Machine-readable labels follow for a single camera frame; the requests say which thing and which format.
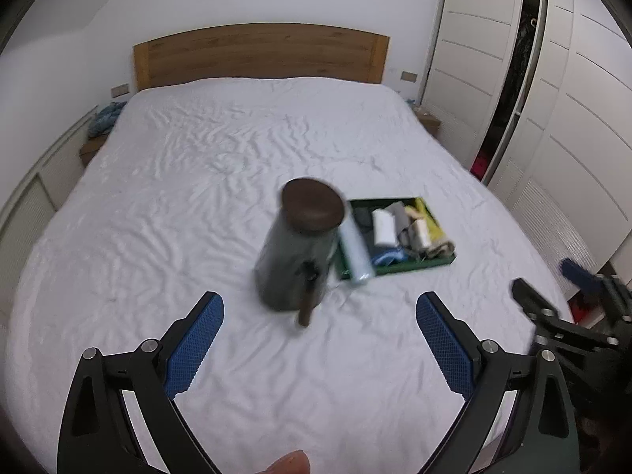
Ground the white textured sponge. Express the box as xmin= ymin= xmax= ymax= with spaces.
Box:
xmin=372 ymin=209 xmax=399 ymax=248

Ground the person's left hand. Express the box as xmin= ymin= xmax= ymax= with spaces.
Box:
xmin=260 ymin=450 xmax=310 ymax=474

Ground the teal cloth on nightstand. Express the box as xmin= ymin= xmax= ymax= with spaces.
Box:
xmin=88 ymin=102 xmax=126 ymax=139

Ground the wooden nightstand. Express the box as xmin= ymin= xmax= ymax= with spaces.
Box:
xmin=79 ymin=135 xmax=108 ymax=167
xmin=412 ymin=106 xmax=441 ymax=137

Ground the yellow cleaning cloth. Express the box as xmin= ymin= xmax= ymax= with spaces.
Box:
xmin=415 ymin=197 xmax=448 ymax=245

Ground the beige fabric strap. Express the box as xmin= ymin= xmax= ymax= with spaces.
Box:
xmin=419 ymin=239 xmax=457 ymax=260

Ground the white wardrobe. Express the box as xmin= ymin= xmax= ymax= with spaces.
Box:
xmin=423 ymin=0 xmax=631 ymax=270

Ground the white bed sheet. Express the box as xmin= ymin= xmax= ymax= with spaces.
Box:
xmin=6 ymin=78 xmax=569 ymax=473

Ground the green shallow tray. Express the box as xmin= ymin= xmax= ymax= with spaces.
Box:
xmin=349 ymin=197 xmax=456 ymax=276

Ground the dark glass jar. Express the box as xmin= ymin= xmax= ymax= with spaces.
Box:
xmin=255 ymin=178 xmax=345 ymax=327

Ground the grey fleece cloth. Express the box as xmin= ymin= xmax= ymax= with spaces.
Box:
xmin=385 ymin=201 xmax=414 ymax=248

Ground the light blue rolled towel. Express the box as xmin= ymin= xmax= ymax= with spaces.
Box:
xmin=339 ymin=215 xmax=375 ymax=285

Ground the left wooden nightstand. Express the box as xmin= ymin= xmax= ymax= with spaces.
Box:
xmin=79 ymin=135 xmax=108 ymax=167

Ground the tissue pack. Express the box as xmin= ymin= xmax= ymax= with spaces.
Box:
xmin=409 ymin=218 xmax=433 ymax=252

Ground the wooden headboard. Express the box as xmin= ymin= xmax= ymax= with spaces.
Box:
xmin=133 ymin=23 xmax=390 ymax=91

